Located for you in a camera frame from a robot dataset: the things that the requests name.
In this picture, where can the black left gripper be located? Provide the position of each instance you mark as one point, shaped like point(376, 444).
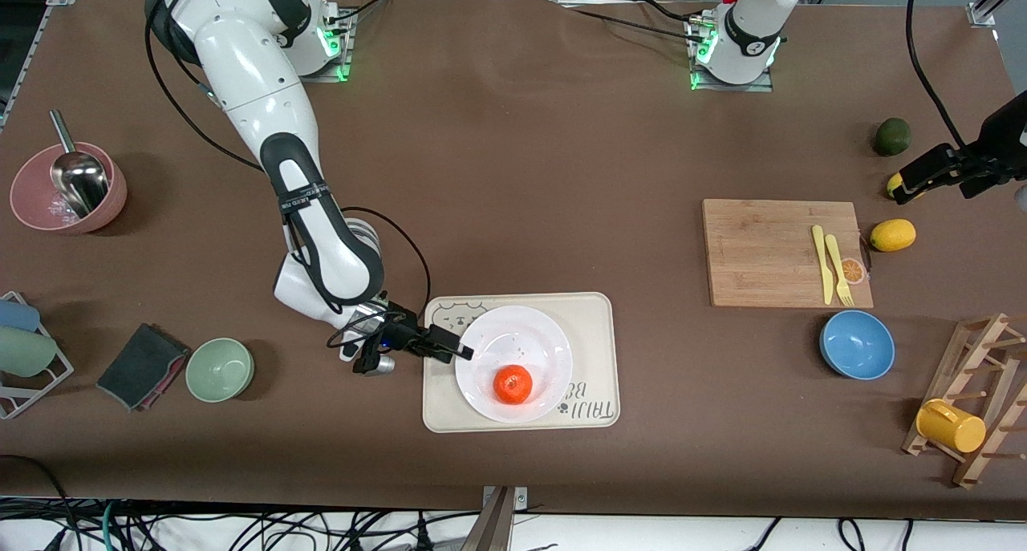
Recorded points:
point(988, 163)

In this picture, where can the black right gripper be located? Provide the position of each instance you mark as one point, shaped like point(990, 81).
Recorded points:
point(407, 332)

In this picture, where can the white round plate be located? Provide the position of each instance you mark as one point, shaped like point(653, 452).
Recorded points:
point(521, 334)

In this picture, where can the orange mandarin fruit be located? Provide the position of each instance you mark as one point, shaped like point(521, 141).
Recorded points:
point(513, 384)

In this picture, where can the yellow lemon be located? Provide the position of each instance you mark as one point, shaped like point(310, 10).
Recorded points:
point(893, 235)
point(893, 184)

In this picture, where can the dark green avocado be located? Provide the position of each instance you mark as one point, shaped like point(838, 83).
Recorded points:
point(892, 137)

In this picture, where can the round orange slice tag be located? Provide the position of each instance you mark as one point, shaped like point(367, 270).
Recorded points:
point(854, 272)

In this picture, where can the yellow plastic fork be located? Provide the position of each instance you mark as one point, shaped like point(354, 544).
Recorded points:
point(834, 254)

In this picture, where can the beige bear print tray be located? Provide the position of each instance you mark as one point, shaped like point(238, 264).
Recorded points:
point(594, 326)

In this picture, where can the yellow plastic knife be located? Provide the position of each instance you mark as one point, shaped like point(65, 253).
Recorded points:
point(823, 266)

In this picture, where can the wooden peg mug rack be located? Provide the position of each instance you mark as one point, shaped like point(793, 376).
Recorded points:
point(991, 350)

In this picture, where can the grey metal strut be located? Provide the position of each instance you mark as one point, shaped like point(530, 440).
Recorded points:
point(491, 527)

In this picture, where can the blue bowl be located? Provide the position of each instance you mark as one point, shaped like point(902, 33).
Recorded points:
point(857, 345)

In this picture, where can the wooden cutting board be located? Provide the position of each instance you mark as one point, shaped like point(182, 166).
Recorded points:
point(754, 254)

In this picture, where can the pale green bowl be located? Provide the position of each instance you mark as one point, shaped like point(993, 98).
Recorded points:
point(220, 370)

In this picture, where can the yellow mug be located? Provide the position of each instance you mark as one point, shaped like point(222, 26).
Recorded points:
point(951, 427)

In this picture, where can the grey pink folded cloth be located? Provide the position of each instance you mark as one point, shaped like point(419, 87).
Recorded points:
point(140, 366)

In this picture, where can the steel scoop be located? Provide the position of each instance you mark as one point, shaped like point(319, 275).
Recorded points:
point(80, 182)

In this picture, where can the clear plastic ice pieces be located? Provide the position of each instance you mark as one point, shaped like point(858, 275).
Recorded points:
point(59, 210)

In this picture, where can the pale green cup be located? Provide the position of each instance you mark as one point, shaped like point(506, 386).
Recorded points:
point(24, 352)

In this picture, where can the blue cup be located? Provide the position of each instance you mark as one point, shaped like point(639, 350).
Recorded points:
point(18, 315)

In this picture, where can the pink bowl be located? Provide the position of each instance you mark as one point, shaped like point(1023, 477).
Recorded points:
point(32, 186)

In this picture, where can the metal table edge bracket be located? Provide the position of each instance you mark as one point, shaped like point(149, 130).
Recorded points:
point(521, 496)

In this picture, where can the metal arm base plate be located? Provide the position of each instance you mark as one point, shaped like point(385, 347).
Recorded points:
point(341, 62)
point(766, 82)

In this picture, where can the aluminium side rail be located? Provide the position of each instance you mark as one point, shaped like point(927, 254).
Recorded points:
point(20, 74)

